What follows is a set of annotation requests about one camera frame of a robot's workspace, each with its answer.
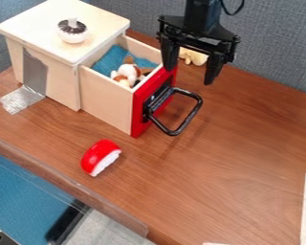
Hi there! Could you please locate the drawer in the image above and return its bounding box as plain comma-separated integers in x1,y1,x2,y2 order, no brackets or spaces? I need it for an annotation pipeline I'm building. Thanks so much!
77,33,205,139

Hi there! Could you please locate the red and white toy sushi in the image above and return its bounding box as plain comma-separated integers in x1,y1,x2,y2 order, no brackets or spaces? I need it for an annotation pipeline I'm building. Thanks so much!
79,139,122,178

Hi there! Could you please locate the brown and white plush animal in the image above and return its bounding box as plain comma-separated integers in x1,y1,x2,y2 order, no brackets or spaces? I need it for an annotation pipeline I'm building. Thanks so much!
109,55,158,90

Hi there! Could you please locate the cream toy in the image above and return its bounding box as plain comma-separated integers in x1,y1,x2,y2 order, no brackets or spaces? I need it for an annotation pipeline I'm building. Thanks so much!
177,46,211,67

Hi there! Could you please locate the blue cloth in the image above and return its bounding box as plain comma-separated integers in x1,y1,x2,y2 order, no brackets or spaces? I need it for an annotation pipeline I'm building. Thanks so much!
90,44,160,78

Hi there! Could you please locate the cabinet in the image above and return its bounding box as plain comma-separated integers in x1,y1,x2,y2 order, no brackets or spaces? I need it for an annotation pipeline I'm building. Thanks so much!
0,0,132,112

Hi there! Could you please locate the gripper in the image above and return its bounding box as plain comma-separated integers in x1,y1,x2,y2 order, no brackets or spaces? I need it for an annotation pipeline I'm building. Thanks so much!
155,14,243,86

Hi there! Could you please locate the silver tape strip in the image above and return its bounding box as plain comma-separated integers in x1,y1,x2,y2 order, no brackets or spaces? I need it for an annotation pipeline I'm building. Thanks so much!
0,47,50,116

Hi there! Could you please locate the white toy mushroom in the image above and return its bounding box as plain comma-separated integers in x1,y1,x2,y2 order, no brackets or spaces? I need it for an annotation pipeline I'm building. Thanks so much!
55,16,91,45

